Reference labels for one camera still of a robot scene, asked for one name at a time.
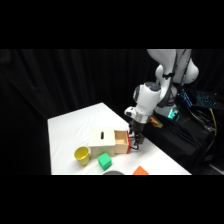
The green cube block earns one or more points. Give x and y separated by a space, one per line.
104 162

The yellow plastic cup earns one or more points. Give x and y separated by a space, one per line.
82 156

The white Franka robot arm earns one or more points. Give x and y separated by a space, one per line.
147 99

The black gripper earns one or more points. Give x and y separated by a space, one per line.
136 127

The blue lit electronics box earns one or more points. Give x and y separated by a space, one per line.
185 97

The light wooden slotted box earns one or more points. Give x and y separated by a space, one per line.
101 144

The grey bowl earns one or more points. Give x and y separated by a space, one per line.
113 173

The yellowish wrist camera mount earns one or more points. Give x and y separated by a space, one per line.
156 122

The blue backlit keyboard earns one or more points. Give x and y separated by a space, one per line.
208 99

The wooden drawer red front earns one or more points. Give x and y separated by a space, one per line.
121 140

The black curtain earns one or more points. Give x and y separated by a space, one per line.
36 100

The black cloth covered stand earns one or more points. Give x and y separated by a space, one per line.
173 140

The orange flat block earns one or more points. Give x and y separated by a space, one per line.
140 171

